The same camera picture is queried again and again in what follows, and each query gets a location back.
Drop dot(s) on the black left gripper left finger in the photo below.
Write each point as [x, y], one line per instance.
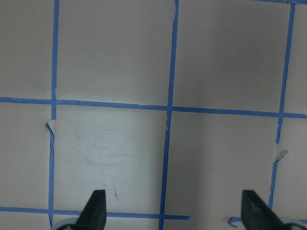
[93, 216]

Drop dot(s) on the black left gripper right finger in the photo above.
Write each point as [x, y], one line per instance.
[256, 215]

